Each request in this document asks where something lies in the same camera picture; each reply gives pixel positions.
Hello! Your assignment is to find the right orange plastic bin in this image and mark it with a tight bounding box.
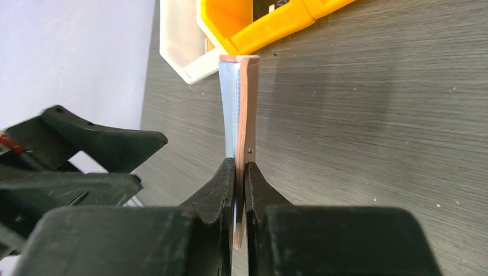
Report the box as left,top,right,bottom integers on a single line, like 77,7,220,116
303,0,355,20

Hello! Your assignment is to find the left orange plastic bin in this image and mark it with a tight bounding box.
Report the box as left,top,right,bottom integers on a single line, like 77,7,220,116
197,1,315,55

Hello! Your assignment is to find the white plastic bin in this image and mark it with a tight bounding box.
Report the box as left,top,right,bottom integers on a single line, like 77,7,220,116
159,0,225,85

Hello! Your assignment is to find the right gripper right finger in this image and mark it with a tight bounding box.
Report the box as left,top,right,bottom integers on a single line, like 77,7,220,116
244,162,441,275

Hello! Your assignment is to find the orange plastic bin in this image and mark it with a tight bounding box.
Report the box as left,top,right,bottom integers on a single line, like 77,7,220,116
303,0,355,20
197,1,315,55

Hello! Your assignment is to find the tan leather card holder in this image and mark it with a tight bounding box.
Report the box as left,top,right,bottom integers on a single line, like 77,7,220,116
218,55,260,249

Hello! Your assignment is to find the black card in bin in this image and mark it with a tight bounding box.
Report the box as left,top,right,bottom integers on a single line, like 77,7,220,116
253,0,289,21

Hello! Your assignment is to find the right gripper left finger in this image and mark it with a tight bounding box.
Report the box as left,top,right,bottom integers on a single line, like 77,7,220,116
13,158,236,276

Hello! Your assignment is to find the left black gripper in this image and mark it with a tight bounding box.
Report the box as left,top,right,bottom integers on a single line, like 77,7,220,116
1,105,168,258

